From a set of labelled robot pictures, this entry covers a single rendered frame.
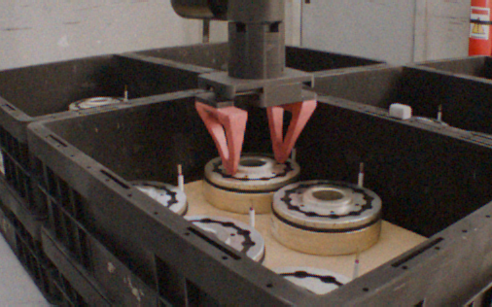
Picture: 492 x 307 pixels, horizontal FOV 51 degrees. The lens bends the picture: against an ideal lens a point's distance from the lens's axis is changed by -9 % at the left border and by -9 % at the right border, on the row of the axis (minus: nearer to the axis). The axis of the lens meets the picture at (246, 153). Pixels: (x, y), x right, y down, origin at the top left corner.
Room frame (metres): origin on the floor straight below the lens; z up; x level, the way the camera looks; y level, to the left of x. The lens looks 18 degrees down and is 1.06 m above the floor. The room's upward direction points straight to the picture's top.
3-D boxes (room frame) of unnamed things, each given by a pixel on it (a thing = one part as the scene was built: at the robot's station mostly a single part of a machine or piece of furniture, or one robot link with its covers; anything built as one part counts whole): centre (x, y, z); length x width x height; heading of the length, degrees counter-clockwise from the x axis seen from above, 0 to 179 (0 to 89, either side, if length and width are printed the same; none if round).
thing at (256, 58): (0.55, -0.01, 0.98); 0.10 x 0.07 x 0.07; 123
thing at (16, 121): (0.74, 0.23, 0.92); 0.40 x 0.30 x 0.02; 38
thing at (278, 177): (0.56, -0.01, 0.86); 0.10 x 0.10 x 0.01
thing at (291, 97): (0.56, -0.03, 0.91); 0.07 x 0.07 x 0.09; 33
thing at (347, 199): (0.47, -0.07, 0.86); 0.05 x 0.05 x 0.01
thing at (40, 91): (0.74, 0.23, 0.87); 0.40 x 0.30 x 0.11; 38
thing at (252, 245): (0.38, 0.04, 0.86); 0.10 x 0.10 x 0.01
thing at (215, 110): (0.54, 0.00, 0.91); 0.07 x 0.07 x 0.09; 33
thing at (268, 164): (0.56, -0.01, 0.86); 0.05 x 0.05 x 0.01
